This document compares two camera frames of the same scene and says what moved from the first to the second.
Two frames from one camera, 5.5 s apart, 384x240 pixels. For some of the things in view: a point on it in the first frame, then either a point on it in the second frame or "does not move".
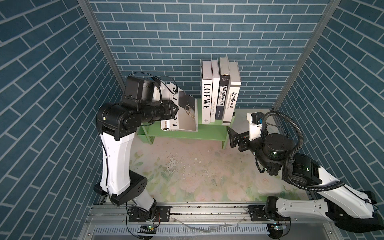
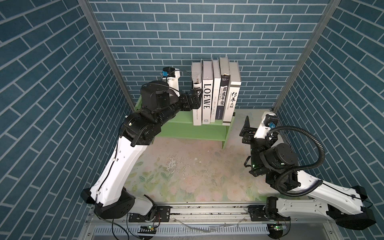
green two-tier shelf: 148,132 does not move
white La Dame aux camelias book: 216,74 does not move
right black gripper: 234,139 to 250,131
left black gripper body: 166,111 to 186,106
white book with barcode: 186,119 to 196,75
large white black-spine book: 232,95 does not move
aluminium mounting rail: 117,214 does not move
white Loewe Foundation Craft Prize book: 207,92 does not move
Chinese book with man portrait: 223,88 does not move
